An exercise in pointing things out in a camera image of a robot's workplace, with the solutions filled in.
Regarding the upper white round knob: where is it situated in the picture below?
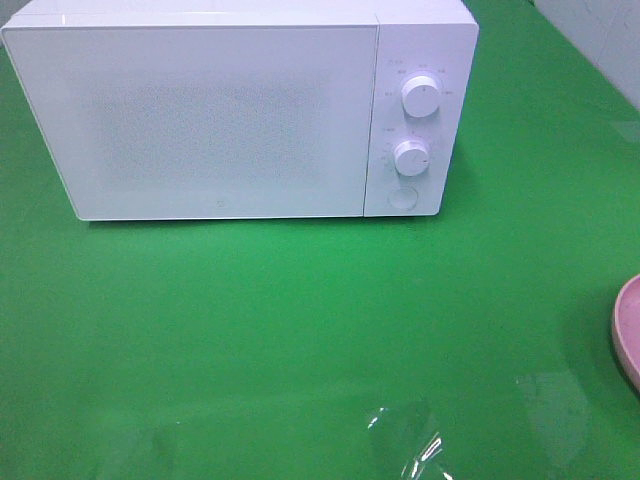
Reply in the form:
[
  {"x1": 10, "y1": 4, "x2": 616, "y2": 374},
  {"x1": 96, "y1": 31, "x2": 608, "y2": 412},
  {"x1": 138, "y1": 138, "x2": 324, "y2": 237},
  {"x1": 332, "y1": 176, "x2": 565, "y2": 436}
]
[{"x1": 401, "y1": 73, "x2": 441, "y2": 118}]

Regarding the white microwave oven body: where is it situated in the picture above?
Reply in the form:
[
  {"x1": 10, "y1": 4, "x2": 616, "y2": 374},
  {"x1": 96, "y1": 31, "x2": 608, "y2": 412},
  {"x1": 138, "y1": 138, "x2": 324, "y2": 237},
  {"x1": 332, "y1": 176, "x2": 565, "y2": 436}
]
[{"x1": 1, "y1": 1, "x2": 479, "y2": 217}]

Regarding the clear plastic wrap piece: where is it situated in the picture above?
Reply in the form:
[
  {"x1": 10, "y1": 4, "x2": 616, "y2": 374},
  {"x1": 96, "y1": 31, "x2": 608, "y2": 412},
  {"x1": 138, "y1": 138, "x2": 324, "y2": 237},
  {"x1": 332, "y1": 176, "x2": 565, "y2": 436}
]
[{"x1": 366, "y1": 399, "x2": 455, "y2": 479}]

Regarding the white microwave door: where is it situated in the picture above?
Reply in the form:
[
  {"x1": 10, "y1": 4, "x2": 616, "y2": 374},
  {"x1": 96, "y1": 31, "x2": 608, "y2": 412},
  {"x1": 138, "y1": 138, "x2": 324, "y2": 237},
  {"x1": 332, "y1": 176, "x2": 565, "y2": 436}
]
[{"x1": 3, "y1": 26, "x2": 377, "y2": 220}]

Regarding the lower white round knob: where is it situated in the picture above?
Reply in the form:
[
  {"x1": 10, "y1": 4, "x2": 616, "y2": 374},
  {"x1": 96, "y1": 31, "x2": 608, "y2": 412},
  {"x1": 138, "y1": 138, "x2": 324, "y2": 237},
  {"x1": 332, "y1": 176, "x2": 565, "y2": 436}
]
[{"x1": 393, "y1": 140, "x2": 430, "y2": 177}]

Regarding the white round knob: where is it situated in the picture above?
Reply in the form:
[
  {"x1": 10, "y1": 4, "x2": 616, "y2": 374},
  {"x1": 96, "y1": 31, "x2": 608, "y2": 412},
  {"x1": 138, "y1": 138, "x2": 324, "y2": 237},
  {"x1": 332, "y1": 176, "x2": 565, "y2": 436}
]
[
  {"x1": 401, "y1": 73, "x2": 441, "y2": 118},
  {"x1": 393, "y1": 140, "x2": 430, "y2": 177}
]

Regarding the round white door button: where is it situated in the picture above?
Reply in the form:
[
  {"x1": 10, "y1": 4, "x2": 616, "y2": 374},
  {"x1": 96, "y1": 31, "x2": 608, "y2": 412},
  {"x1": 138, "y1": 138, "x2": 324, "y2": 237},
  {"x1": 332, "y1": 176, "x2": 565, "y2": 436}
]
[{"x1": 388, "y1": 187, "x2": 419, "y2": 211}]

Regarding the pink round plate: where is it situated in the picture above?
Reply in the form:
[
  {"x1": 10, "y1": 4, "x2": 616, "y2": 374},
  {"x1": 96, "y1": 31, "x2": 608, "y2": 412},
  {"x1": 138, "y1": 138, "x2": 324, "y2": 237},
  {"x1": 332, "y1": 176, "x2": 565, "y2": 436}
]
[{"x1": 611, "y1": 275, "x2": 640, "y2": 392}]

